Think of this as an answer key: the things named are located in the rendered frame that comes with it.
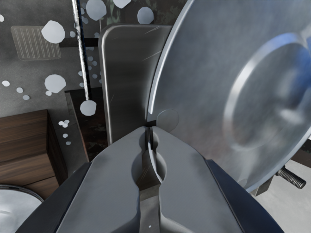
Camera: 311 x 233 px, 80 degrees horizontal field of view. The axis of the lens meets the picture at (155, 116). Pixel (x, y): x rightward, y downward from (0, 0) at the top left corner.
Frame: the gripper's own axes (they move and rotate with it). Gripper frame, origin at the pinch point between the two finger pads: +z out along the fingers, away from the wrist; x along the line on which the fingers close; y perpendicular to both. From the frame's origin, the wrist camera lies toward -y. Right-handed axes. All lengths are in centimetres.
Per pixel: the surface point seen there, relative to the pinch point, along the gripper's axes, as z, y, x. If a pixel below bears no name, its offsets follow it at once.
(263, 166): 8.8, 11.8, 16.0
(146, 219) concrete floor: 86, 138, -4
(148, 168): 1.5, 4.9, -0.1
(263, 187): 14.8, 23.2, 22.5
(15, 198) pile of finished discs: 28, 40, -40
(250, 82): 4.8, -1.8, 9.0
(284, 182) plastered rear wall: 96, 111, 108
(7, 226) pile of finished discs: 26, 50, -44
